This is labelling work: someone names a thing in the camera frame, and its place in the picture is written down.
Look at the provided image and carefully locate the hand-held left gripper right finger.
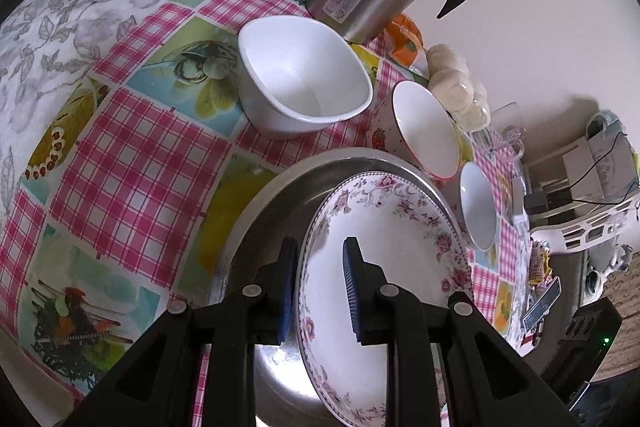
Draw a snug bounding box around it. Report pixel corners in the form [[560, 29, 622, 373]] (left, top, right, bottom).
[[341, 237, 576, 427]]

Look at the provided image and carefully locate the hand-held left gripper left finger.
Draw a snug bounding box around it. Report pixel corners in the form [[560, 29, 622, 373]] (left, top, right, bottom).
[[65, 237, 301, 427]]

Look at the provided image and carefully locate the stainless steel plate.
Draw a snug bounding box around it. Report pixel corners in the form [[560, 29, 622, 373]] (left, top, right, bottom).
[[210, 148, 461, 427]]

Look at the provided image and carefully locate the floral rim plate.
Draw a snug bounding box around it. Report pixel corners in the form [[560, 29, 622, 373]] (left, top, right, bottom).
[[298, 173, 473, 427]]

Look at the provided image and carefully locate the strawberry print bowl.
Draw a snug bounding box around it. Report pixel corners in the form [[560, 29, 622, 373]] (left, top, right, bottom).
[[369, 81, 462, 181]]

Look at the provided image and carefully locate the white square bowl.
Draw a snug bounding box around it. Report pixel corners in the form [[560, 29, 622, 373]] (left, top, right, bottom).
[[237, 17, 373, 142]]

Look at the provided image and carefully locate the small cartoon print bowl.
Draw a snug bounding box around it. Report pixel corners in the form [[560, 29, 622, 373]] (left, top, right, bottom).
[[457, 162, 499, 253]]

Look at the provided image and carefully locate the yellow snack packet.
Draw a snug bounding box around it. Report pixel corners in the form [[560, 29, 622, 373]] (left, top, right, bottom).
[[530, 242, 553, 288]]

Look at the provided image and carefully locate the smartphone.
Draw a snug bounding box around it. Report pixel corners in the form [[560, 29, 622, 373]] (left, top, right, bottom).
[[522, 279, 563, 328]]

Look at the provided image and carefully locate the pink checkered tablecloth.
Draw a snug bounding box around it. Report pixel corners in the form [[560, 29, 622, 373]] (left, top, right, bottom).
[[0, 0, 531, 408]]

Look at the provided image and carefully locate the black charger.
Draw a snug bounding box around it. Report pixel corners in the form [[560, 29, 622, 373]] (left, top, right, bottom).
[[525, 189, 571, 214]]

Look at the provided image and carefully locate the clear glass mug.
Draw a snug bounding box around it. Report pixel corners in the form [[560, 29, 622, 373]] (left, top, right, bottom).
[[472, 101, 526, 162]]

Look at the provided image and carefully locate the black box with green light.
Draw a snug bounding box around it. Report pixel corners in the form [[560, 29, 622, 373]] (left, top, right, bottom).
[[545, 297, 623, 389]]

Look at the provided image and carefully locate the white chair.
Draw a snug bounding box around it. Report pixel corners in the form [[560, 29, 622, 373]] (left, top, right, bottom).
[[522, 107, 640, 273]]

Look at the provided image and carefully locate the bag of steamed buns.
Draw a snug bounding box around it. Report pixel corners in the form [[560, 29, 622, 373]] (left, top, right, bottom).
[[425, 43, 493, 132]]

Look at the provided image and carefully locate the orange snack packet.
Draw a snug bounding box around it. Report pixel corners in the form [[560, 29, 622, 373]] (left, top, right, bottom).
[[385, 13, 426, 75]]

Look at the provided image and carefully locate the floral chair back cover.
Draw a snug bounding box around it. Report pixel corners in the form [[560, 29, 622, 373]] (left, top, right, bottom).
[[585, 111, 640, 198]]

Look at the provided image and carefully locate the grey floral cloth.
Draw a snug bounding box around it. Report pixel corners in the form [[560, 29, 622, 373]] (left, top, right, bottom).
[[0, 0, 241, 218]]

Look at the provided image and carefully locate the black cable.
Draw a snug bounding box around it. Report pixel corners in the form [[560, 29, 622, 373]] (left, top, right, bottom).
[[570, 132, 640, 208]]

